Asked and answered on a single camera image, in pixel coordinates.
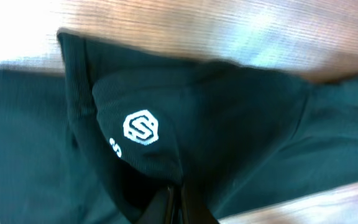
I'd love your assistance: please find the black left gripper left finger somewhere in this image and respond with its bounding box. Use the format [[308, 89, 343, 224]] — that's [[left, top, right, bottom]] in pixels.
[[137, 187, 175, 224]]

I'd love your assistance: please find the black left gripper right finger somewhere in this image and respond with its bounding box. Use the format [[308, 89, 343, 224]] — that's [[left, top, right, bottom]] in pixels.
[[181, 184, 219, 224]]

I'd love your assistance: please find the black t-shirt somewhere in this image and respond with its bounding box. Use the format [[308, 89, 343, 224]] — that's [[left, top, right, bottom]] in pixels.
[[0, 31, 358, 223]]

